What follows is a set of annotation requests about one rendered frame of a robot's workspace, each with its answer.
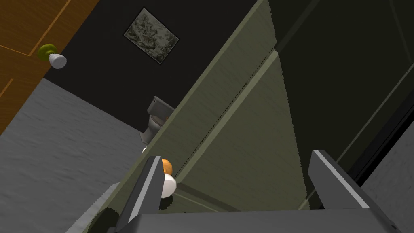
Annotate green and white door knob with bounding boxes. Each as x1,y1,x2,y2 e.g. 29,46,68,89
37,44,68,70

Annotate framed picture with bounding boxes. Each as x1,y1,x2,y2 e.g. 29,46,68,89
123,7,180,65

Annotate olive green door leaf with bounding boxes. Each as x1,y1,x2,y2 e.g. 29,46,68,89
81,0,414,233

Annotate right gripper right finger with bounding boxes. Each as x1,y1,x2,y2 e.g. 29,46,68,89
307,150,370,210

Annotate orange and white door knob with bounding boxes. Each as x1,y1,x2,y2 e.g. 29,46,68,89
142,146,177,199

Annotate brown wooden door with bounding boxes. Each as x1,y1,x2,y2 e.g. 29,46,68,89
0,0,101,136

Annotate grey toilet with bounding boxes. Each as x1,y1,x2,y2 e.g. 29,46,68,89
139,95,175,145

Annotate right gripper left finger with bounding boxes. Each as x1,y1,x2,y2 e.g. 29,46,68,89
115,155,165,232

